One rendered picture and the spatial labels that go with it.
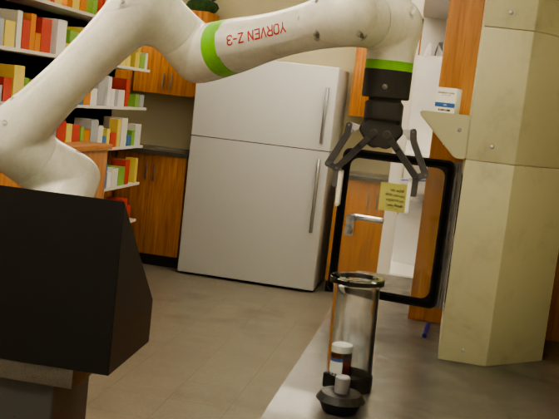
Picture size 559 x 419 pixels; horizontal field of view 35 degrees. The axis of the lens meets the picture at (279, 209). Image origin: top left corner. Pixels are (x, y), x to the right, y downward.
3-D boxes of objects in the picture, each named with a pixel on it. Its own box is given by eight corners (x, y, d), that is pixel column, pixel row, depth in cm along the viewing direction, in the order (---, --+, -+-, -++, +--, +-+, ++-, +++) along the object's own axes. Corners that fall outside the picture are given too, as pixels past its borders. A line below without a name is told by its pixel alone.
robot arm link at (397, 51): (437, 1, 170) (393, 1, 178) (397, -10, 162) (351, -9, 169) (428, 74, 172) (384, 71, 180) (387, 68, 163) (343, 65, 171)
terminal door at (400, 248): (436, 309, 239) (456, 161, 234) (326, 290, 248) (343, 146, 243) (436, 309, 240) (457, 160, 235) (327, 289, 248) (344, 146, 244)
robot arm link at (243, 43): (256, 22, 188) (258, 75, 188) (215, 14, 180) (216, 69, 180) (391, -16, 162) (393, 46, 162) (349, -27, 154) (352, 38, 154)
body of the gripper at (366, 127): (408, 102, 176) (402, 150, 177) (364, 98, 177) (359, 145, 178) (405, 102, 168) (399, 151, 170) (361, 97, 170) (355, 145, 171)
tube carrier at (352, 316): (377, 377, 184) (387, 275, 181) (371, 392, 173) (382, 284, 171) (325, 370, 186) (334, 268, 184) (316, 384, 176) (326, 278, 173)
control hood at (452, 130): (463, 154, 235) (469, 115, 234) (465, 159, 203) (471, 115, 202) (420, 149, 237) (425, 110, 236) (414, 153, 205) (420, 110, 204)
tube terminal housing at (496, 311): (535, 342, 236) (580, 48, 227) (547, 377, 204) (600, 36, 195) (439, 327, 240) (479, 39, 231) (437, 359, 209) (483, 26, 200)
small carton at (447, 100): (458, 115, 216) (462, 90, 216) (453, 114, 212) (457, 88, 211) (438, 112, 218) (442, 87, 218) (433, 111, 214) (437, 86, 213)
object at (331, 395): (366, 406, 169) (370, 373, 168) (360, 423, 160) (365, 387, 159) (318, 398, 171) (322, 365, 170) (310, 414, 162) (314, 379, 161)
